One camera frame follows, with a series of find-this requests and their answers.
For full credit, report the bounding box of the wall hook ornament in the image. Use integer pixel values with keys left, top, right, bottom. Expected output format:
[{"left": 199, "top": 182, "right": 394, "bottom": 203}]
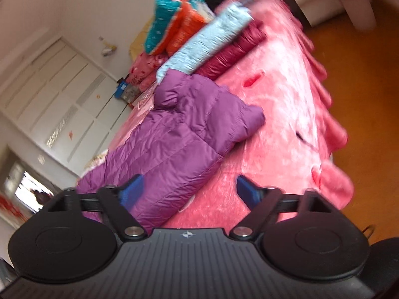
[{"left": 99, "top": 36, "right": 118, "bottom": 57}]

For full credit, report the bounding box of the yellow headboard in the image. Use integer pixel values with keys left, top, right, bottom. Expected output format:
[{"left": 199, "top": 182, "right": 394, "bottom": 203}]
[{"left": 128, "top": 17, "right": 154, "bottom": 61}]

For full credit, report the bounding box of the white wardrobe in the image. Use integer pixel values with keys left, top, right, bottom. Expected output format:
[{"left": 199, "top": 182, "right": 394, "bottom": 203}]
[{"left": 1, "top": 40, "right": 131, "bottom": 175}]

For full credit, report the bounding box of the light blue folded jacket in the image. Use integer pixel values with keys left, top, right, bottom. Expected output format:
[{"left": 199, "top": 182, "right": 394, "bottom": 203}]
[{"left": 156, "top": 3, "right": 253, "bottom": 84}]

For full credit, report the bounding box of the maroon folded jacket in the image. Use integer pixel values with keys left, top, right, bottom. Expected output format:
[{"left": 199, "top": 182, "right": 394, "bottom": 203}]
[{"left": 195, "top": 20, "right": 266, "bottom": 80}]

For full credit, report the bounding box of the teal and orange quilt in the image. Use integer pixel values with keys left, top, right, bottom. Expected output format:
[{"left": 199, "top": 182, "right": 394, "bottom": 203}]
[{"left": 144, "top": 0, "right": 214, "bottom": 56}]

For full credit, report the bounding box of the purple down jacket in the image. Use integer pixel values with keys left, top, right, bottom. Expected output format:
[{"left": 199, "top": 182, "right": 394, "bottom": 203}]
[{"left": 76, "top": 70, "right": 266, "bottom": 231}]

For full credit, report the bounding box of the blue storage box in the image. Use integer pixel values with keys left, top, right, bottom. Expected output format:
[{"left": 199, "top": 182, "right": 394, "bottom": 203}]
[{"left": 114, "top": 80, "right": 141, "bottom": 103}]

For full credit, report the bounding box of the floral cushion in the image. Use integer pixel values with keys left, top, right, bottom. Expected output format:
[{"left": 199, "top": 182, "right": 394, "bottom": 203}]
[{"left": 85, "top": 149, "right": 108, "bottom": 170}]

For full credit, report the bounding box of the pink plush bed blanket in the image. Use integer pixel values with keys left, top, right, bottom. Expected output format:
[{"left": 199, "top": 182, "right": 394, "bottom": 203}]
[{"left": 80, "top": 0, "right": 356, "bottom": 230}]

